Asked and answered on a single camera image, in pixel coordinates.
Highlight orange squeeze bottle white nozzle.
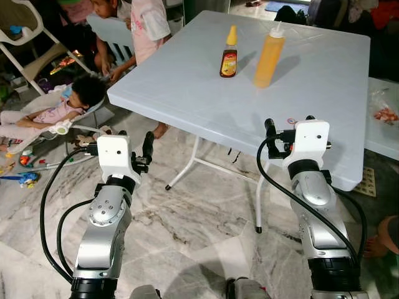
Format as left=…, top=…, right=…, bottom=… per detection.
left=252, top=22, right=286, bottom=89

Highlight large white plastic folding table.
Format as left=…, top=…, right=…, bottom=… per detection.
left=107, top=9, right=372, bottom=234

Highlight white baby bouncer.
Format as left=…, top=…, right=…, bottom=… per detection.
left=0, top=100, right=116, bottom=155

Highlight baby in pink clothes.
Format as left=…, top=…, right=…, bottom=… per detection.
left=0, top=75, right=108, bottom=144

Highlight clear plastic bag red contents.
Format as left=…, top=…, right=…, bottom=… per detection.
left=371, top=87, right=399, bottom=124

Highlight small white plastic table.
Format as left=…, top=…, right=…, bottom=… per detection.
left=365, top=77, right=399, bottom=159

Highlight brown syrup bottle yellow cap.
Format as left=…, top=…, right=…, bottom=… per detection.
left=219, top=25, right=239, bottom=78

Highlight yellowish perforated floor mat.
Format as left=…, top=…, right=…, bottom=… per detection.
left=354, top=167, right=378, bottom=198

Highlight pale blue plastic chair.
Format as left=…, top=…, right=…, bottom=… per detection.
left=87, top=16, right=135, bottom=60

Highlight blue plastic toy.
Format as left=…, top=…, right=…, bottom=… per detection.
left=17, top=173, right=39, bottom=189

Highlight person in pink shirt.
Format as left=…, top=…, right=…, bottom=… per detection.
left=128, top=0, right=172, bottom=139

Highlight blue floor mat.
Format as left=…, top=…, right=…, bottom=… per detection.
left=265, top=1, right=291, bottom=13

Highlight crouching child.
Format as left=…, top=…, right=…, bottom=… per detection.
left=87, top=0, right=135, bottom=82

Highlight grey left robot leg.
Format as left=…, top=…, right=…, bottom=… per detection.
left=128, top=285, right=164, bottom=299

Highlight grey robot leg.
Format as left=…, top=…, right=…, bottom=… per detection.
left=223, top=277, right=272, bottom=299
left=128, top=285, right=164, bottom=299

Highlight barefoot person in dark shorts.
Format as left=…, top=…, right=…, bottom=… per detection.
left=363, top=215, right=399, bottom=259

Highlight white plastic armchair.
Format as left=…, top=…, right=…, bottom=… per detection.
left=0, top=0, right=94, bottom=94

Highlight grey right robot leg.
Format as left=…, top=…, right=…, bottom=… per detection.
left=223, top=277, right=272, bottom=299

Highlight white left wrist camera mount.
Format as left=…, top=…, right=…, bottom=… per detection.
left=97, top=134, right=143, bottom=184

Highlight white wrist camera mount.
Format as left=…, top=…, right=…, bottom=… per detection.
left=97, top=134, right=143, bottom=184
left=284, top=120, right=331, bottom=172

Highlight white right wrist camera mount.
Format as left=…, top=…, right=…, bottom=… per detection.
left=284, top=120, right=331, bottom=172

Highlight short black left arm cable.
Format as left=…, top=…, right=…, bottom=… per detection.
left=56, top=198, right=95, bottom=276

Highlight short black arm cable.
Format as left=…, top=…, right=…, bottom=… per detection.
left=56, top=198, right=95, bottom=276
left=335, top=189, right=368, bottom=259

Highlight short black right arm cable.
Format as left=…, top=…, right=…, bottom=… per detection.
left=335, top=189, right=368, bottom=259

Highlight long black left arm cable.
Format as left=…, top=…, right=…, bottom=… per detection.
left=39, top=145, right=100, bottom=284

